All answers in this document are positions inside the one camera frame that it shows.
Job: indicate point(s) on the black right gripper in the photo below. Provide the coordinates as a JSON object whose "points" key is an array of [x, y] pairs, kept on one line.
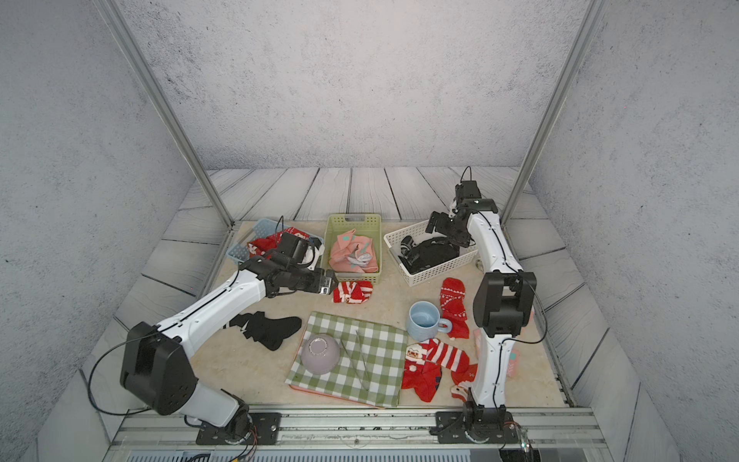
{"points": [[441, 225]]}

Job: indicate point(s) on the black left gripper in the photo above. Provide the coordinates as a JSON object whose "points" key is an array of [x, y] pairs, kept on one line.
{"points": [[318, 286]]}

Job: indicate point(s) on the red bear Christmas sock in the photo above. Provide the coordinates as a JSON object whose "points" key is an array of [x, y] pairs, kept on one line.
{"points": [[260, 246]]}

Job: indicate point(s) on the black sock with white label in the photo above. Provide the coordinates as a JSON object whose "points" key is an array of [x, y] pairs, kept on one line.
{"points": [[427, 254]]}

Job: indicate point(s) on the black sock with blue patch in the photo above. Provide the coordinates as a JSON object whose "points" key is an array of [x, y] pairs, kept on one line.
{"points": [[271, 333]]}

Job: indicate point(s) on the red sock white dot pattern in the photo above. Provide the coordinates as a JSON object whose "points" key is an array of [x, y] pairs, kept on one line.
{"points": [[452, 305]]}

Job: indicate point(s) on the pink sock with teal leaves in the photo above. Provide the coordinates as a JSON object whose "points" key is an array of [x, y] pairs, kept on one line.
{"points": [[352, 253]]}

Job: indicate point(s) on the pink sock with blue text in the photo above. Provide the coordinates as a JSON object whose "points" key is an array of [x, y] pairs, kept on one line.
{"points": [[511, 361]]}

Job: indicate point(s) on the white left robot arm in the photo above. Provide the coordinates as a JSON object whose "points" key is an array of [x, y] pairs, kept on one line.
{"points": [[156, 366]]}

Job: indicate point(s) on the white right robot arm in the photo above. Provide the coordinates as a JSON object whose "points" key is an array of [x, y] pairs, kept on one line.
{"points": [[504, 299]]}

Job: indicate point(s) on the light blue plastic basket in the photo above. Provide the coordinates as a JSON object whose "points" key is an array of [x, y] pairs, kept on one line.
{"points": [[238, 253]]}

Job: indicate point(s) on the white plastic basket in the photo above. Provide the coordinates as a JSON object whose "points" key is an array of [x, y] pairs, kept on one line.
{"points": [[417, 231]]}

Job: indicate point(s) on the light green plastic basket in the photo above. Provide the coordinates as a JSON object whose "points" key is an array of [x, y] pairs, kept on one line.
{"points": [[369, 225]]}

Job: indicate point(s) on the lilac ceramic bowl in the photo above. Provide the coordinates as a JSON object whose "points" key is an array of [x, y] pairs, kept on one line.
{"points": [[320, 354]]}

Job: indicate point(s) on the light blue ceramic mug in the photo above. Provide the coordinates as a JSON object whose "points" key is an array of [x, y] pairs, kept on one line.
{"points": [[425, 321]]}

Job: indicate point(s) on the red white striped Santa sock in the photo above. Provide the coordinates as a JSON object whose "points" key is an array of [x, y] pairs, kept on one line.
{"points": [[438, 353]]}

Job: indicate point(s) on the green white checkered cloth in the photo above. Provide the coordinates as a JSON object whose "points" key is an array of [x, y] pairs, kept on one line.
{"points": [[371, 361]]}

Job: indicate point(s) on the red Santa sock front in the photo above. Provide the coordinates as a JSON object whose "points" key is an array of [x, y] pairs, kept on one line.
{"points": [[463, 381]]}

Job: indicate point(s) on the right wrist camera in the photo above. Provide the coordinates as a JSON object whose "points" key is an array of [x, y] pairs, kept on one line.
{"points": [[466, 191]]}

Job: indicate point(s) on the metal base rail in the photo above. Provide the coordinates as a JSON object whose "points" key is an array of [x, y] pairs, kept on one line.
{"points": [[336, 433]]}

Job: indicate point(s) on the right aluminium frame post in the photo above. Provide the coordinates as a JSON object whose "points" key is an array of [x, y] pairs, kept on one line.
{"points": [[576, 56]]}

